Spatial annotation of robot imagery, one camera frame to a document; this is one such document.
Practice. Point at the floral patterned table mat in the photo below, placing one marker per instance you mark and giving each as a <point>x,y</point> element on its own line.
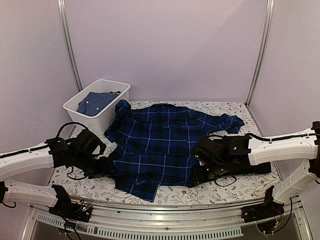
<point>246,187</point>

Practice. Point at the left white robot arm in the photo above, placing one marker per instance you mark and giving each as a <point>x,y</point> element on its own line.
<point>84,152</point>

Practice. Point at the white plastic bin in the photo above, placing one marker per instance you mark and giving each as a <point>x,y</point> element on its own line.
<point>99,123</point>

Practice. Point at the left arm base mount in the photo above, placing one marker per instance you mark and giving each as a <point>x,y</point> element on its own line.
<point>67,209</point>

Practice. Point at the right aluminium frame post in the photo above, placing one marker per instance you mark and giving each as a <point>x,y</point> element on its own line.
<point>267,23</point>

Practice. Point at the aluminium frame post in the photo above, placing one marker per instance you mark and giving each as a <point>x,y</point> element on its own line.
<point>267,23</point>
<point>61,6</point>

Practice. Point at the blue plaid long sleeve shirt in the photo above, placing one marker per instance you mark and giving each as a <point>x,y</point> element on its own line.
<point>154,145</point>

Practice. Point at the left aluminium frame post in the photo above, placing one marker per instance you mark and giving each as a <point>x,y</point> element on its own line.
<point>61,6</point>

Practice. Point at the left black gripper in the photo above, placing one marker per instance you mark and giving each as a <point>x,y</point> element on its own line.
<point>104,169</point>

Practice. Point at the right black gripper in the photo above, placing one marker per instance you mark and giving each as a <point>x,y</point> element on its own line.
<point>198,176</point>

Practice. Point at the blue checked shirt in bin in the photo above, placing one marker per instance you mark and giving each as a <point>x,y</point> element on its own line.
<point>95,102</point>

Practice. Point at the folded black shirt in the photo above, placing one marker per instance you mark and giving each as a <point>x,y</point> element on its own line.
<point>246,168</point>

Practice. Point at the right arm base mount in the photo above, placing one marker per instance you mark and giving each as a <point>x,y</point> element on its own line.
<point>267,209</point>

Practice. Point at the front aluminium rail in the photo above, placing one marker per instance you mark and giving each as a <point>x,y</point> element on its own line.
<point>115,221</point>

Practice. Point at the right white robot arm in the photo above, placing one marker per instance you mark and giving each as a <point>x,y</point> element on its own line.
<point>235,155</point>

